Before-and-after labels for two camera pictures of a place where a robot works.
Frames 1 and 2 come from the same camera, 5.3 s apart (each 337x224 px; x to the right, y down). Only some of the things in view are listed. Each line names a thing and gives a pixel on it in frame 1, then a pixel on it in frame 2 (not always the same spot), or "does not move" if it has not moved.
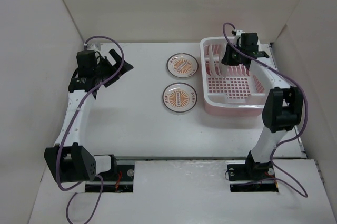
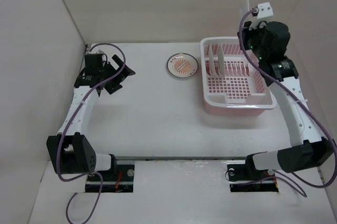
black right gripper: [226, 59] → [247, 32]
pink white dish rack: [229, 90] does not move
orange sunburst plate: [182, 65] does not move
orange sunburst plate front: [179, 97] → [244, 11]
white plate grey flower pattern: [211, 65] does not move
